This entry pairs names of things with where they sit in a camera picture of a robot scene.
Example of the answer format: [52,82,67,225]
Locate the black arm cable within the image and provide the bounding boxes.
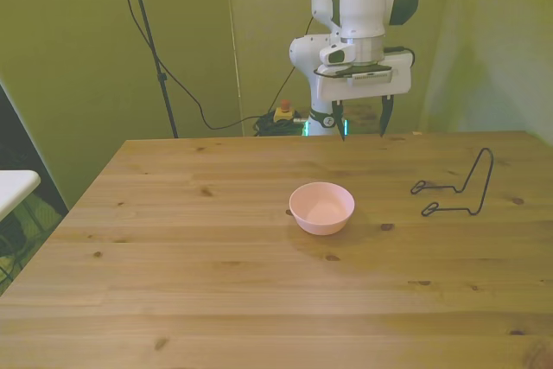
[300,0,416,81]

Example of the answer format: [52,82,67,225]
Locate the dark slanted frame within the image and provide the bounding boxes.
[0,79,70,223]

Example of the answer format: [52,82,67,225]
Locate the coiled black cables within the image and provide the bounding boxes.
[252,111,310,137]

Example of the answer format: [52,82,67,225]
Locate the yellow emergency stop button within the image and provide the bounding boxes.
[274,99,296,124]

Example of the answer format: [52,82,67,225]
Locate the white side table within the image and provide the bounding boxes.
[0,169,42,222]

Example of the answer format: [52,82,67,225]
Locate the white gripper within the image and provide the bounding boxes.
[314,51,412,142]

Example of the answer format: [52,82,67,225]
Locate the pink bowl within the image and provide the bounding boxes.
[289,181,356,237]

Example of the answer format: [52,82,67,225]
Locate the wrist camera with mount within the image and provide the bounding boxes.
[318,43,395,84]

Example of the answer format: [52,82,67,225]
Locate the black camera stand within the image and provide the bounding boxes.
[123,0,180,139]

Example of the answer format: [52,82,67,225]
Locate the black camera cable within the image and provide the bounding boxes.
[110,0,260,130]

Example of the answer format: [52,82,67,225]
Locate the black wire bowl rack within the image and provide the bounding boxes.
[410,147,494,217]

